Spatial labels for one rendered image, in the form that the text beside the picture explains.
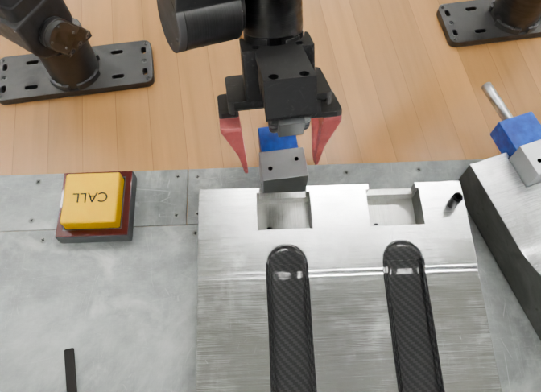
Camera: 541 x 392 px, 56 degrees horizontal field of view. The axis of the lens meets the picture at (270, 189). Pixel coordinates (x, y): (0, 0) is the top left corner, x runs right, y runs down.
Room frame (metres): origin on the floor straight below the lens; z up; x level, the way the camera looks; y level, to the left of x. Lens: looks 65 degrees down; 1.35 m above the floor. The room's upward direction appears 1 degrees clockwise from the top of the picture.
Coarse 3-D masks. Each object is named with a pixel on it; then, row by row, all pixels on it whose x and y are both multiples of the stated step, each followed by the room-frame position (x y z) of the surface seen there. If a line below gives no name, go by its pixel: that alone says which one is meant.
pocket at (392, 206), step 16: (368, 192) 0.22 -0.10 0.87; (384, 192) 0.22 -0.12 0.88; (400, 192) 0.22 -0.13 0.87; (416, 192) 0.22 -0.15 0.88; (368, 208) 0.21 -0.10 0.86; (384, 208) 0.21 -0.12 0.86; (400, 208) 0.21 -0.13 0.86; (416, 208) 0.20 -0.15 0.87; (384, 224) 0.19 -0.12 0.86; (400, 224) 0.19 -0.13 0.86; (416, 224) 0.19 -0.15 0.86
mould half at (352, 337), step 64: (256, 192) 0.21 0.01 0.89; (320, 192) 0.21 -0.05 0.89; (448, 192) 0.21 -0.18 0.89; (256, 256) 0.15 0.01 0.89; (320, 256) 0.15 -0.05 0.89; (448, 256) 0.15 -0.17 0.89; (256, 320) 0.09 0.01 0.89; (320, 320) 0.09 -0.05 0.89; (384, 320) 0.09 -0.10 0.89; (448, 320) 0.09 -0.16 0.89; (256, 384) 0.03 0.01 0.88; (320, 384) 0.03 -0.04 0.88; (384, 384) 0.04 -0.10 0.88; (448, 384) 0.04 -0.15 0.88
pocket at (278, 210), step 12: (276, 192) 0.22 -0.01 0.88; (288, 192) 0.22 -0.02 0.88; (300, 192) 0.22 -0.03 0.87; (264, 204) 0.21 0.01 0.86; (276, 204) 0.21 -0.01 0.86; (288, 204) 0.21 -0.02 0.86; (300, 204) 0.21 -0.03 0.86; (264, 216) 0.20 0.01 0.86; (276, 216) 0.20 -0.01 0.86; (288, 216) 0.20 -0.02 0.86; (300, 216) 0.20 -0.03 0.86; (264, 228) 0.18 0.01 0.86; (276, 228) 0.18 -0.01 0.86; (288, 228) 0.18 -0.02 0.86; (300, 228) 0.18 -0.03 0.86; (312, 228) 0.17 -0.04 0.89
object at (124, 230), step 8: (64, 176) 0.26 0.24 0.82; (128, 176) 0.26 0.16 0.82; (64, 184) 0.25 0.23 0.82; (128, 184) 0.25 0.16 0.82; (128, 192) 0.24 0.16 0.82; (128, 200) 0.23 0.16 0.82; (128, 208) 0.22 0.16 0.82; (128, 216) 0.21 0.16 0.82; (56, 232) 0.19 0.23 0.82; (64, 232) 0.19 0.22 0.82; (72, 232) 0.19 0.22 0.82; (80, 232) 0.19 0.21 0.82; (88, 232) 0.19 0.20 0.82; (96, 232) 0.19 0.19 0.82; (104, 232) 0.19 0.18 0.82; (112, 232) 0.19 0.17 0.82; (120, 232) 0.19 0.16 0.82
